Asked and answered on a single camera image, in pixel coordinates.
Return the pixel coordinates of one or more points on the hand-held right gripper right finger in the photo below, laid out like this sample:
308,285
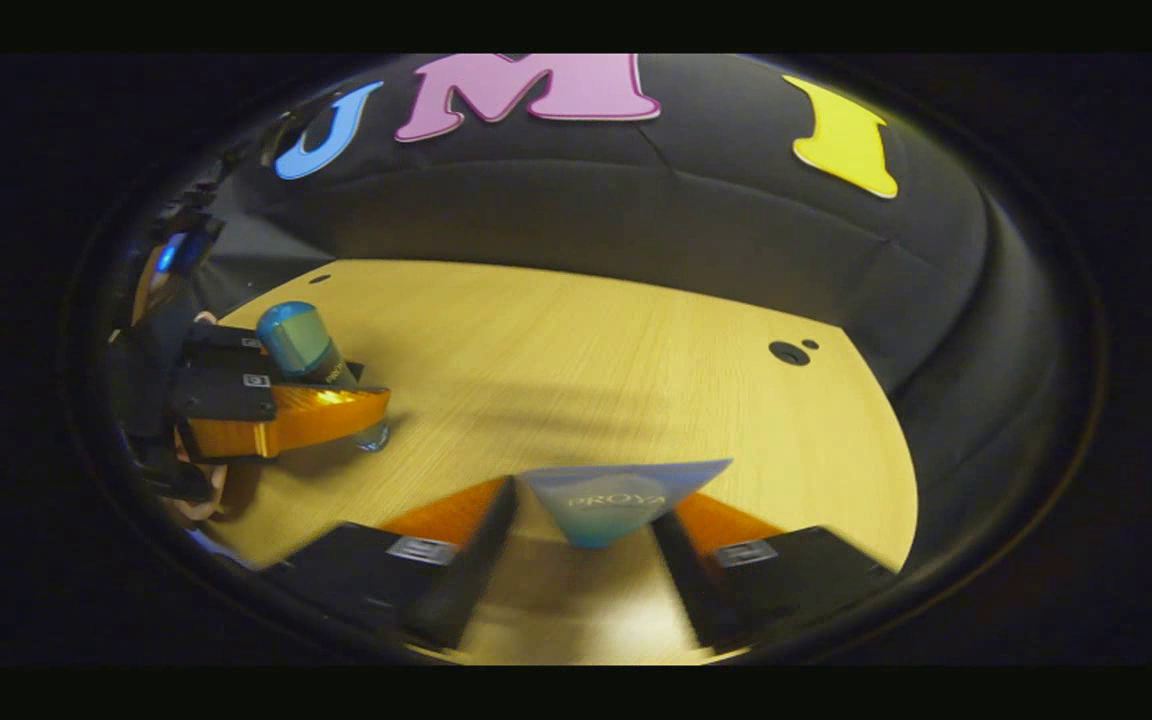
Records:
681,590

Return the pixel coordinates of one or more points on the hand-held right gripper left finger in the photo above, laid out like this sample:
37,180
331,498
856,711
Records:
466,580

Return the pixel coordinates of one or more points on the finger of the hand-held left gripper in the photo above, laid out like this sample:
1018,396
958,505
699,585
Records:
226,395
221,348

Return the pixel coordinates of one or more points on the teal capped green bottle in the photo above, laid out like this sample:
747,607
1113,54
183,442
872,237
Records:
294,340

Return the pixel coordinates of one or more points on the light blue squeeze tube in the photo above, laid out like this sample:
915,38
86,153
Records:
616,500

